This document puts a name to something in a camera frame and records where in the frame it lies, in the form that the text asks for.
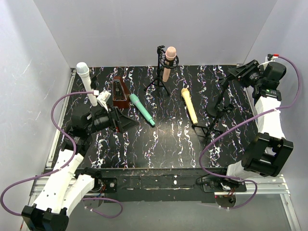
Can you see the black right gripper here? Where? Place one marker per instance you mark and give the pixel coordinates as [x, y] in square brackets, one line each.
[243, 71]

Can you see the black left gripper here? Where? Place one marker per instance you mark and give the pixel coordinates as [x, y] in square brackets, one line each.
[115, 120]

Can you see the mint green microphone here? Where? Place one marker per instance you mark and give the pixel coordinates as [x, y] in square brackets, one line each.
[135, 100]

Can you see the black tripod clip stand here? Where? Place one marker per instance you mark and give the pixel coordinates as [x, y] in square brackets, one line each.
[218, 115]

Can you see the yellow microphone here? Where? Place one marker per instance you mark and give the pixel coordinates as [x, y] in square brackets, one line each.
[187, 98]

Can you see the black round-base clip stand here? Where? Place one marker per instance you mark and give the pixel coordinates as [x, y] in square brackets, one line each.
[93, 81]
[213, 106]

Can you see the pink microphone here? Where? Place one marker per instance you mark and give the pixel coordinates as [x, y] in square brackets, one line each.
[170, 56]

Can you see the white microphone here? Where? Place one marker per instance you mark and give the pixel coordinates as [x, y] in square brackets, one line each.
[84, 73]

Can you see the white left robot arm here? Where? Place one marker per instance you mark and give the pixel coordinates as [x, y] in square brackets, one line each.
[64, 189]

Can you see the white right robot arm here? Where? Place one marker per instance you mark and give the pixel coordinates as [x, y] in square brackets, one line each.
[269, 150]

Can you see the brown wooden metronome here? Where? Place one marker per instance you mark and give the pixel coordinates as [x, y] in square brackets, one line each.
[120, 93]

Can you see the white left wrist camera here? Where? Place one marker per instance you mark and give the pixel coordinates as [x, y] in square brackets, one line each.
[102, 99]

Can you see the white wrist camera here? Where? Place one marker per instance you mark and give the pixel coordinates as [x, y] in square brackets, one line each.
[269, 58]
[102, 99]

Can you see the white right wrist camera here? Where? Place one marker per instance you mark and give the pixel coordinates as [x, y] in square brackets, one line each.
[269, 58]

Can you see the black tripod shock-mount stand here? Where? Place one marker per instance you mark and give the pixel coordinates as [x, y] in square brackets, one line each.
[158, 81]

